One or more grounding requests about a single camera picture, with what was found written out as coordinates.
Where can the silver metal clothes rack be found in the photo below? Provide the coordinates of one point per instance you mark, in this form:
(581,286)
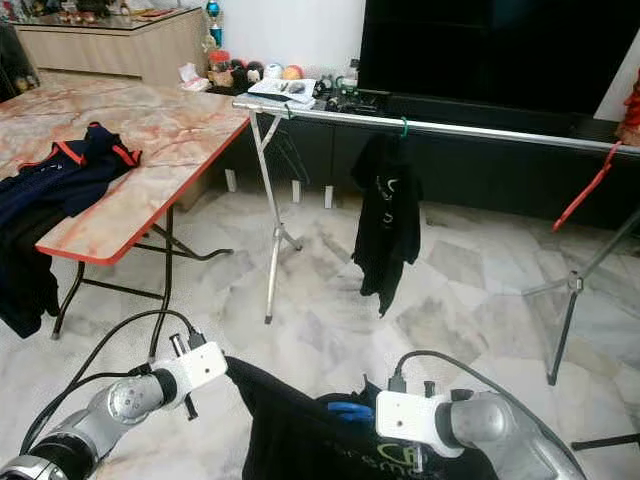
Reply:
(480,133)

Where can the black TV console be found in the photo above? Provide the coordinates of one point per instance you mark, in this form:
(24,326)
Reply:
(480,180)

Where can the orange ball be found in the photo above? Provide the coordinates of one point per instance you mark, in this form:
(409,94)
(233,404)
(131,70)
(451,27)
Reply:
(291,72)

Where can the black shirt small white logo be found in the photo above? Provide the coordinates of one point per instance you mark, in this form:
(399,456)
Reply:
(385,220)

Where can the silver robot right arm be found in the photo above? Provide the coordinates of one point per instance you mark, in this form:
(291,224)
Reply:
(500,430)

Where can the red plastic hanger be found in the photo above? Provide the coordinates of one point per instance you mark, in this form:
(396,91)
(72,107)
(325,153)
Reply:
(585,190)

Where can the black soundbar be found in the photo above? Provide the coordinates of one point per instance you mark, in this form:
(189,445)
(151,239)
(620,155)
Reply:
(490,106)

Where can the white magazine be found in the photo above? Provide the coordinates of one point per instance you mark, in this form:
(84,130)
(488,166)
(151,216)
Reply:
(285,90)

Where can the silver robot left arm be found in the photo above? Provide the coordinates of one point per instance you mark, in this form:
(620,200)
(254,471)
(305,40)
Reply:
(120,405)

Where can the pink tissue pack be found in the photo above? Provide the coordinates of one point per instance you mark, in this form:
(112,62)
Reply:
(192,80)

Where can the black television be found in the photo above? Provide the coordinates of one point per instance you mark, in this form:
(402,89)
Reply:
(490,50)

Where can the gold blue trophy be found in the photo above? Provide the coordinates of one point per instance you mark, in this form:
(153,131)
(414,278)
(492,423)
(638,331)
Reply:
(213,12)

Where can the green plastic hanger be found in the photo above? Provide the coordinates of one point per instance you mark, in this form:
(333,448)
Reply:
(403,128)

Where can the marble pattern folding table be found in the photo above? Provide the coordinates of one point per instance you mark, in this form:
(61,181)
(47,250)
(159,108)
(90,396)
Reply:
(160,120)

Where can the black shirt green logo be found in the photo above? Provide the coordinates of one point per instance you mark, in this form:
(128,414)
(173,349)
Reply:
(290,430)

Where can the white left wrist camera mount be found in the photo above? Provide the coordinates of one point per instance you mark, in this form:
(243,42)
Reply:
(200,368)

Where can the red flat tray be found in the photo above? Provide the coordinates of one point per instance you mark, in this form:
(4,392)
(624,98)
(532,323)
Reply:
(155,13)

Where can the beige wooden sideboard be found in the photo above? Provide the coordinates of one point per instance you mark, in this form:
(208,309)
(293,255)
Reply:
(110,50)

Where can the red laughing Buddha statue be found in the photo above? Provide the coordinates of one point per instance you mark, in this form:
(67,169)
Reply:
(632,110)

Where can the navy shirt red trim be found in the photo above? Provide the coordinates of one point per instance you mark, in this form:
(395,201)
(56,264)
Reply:
(40,200)

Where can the red lidded jar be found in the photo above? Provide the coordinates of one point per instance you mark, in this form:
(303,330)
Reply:
(220,70)

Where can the black electronic gadget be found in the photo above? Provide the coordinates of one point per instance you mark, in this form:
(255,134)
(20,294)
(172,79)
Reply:
(350,95)

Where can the small white bottle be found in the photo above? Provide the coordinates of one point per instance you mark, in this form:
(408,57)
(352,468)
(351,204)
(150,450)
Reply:
(351,71)

